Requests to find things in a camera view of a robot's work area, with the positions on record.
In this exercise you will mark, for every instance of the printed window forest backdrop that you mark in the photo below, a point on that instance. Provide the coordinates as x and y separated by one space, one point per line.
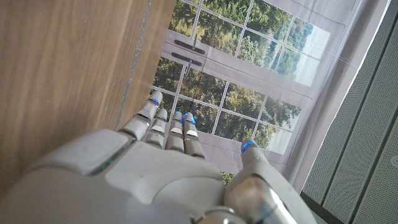
248 62

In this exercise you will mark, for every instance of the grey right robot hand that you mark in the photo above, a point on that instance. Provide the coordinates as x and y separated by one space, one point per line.
140 183

